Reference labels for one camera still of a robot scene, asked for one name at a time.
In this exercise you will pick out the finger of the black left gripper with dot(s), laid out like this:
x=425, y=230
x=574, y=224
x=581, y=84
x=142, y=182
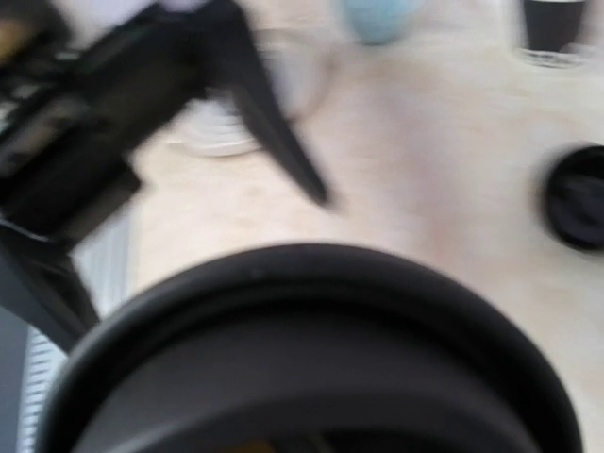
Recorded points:
x=257, y=103

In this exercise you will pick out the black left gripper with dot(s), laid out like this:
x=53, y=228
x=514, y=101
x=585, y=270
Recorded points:
x=72, y=112

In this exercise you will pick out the stack of black lids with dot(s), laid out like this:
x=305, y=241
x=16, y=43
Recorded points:
x=571, y=197

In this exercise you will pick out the blue glass cup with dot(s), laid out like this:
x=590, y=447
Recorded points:
x=378, y=22

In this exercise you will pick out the stack of paper cups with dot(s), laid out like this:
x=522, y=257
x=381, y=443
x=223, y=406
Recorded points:
x=550, y=32

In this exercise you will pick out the aluminium front rail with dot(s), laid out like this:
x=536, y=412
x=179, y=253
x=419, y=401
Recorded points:
x=41, y=286

